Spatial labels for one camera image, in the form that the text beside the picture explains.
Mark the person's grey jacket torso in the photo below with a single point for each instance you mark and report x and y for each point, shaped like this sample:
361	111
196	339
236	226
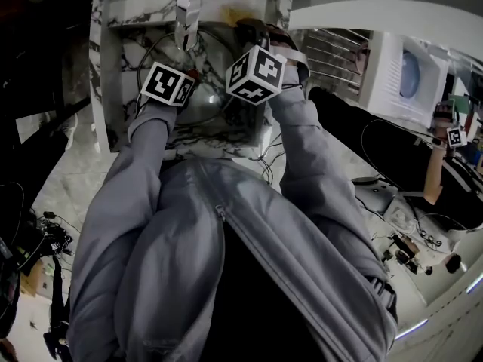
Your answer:
181	277

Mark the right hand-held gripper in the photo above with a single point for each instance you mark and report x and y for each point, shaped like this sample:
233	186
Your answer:
256	74

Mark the person's right forearm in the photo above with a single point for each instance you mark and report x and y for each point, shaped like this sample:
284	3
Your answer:
302	145

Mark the blue oval basin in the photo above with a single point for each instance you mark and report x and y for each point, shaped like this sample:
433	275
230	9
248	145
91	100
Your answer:
410	74

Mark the white light strip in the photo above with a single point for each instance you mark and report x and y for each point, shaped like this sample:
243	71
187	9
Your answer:
411	329
476	283

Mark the person's left forearm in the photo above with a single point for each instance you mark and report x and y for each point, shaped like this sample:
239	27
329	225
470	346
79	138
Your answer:
143	153

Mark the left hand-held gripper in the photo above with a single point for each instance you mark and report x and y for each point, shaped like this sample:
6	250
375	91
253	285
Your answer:
166	85

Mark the black metal work table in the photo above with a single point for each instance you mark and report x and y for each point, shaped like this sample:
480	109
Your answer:
37	32

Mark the marble sink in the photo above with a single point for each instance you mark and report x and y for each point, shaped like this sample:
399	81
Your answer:
211	145

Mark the chrome faucet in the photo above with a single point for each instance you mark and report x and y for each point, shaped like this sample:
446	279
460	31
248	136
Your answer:
188	13

